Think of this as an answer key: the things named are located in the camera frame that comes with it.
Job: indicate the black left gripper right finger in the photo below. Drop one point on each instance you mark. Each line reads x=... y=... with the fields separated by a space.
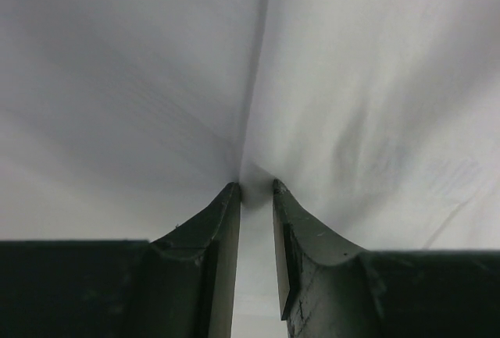
x=331 y=287

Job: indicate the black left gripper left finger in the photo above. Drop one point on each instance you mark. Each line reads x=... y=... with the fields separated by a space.
x=180 y=285

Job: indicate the white t-shirt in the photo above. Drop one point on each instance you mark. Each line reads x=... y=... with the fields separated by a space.
x=124 y=118

